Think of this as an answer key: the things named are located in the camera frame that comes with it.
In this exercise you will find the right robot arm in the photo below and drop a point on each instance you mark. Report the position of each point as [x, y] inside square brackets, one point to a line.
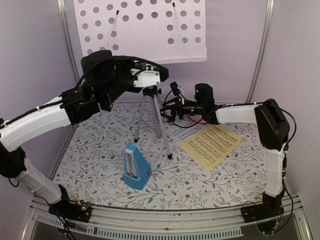
[273, 129]

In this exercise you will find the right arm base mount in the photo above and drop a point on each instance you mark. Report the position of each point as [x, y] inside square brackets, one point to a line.
[252, 212]

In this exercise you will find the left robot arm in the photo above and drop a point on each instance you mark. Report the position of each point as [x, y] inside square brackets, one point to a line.
[105, 78]

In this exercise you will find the lilac music stand with tripod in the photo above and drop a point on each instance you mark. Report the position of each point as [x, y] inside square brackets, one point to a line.
[162, 31]

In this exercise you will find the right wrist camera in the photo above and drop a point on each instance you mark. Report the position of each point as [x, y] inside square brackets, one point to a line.
[176, 90]

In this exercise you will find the front aluminium rail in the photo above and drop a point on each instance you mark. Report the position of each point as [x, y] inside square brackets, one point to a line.
[112, 223]

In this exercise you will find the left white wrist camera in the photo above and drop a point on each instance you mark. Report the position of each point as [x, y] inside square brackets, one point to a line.
[145, 78]

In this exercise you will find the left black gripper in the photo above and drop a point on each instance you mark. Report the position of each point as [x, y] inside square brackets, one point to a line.
[119, 62]

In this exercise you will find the yellow sheet music page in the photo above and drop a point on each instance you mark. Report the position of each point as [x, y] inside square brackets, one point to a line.
[210, 146]

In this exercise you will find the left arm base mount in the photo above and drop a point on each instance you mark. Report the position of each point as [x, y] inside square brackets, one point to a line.
[77, 210]

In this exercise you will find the blue metronome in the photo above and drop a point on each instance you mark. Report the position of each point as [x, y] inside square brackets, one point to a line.
[136, 171]

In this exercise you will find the floral table mat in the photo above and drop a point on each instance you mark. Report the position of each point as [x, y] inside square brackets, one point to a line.
[92, 166]

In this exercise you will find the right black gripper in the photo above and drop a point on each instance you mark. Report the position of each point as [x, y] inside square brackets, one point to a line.
[173, 108]

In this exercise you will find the white sheet music page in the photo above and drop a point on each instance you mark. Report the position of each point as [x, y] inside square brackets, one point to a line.
[192, 124]

